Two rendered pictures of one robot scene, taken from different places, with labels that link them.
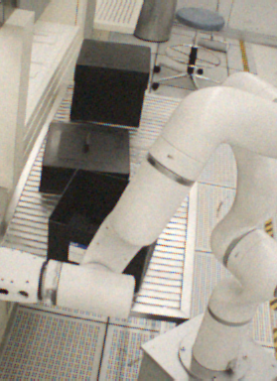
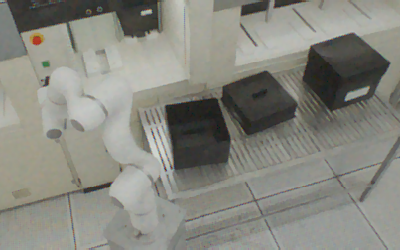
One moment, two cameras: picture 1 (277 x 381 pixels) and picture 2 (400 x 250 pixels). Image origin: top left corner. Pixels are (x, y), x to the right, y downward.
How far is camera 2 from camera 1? 1.53 m
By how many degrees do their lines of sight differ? 60
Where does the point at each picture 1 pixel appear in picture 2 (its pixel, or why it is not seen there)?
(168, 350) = not seen: hidden behind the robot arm
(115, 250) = not seen: hidden behind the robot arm
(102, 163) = (249, 107)
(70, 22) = not seen: outside the picture
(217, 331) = not seen: hidden behind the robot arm
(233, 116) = (59, 86)
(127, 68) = (333, 66)
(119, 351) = (237, 216)
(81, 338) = (232, 193)
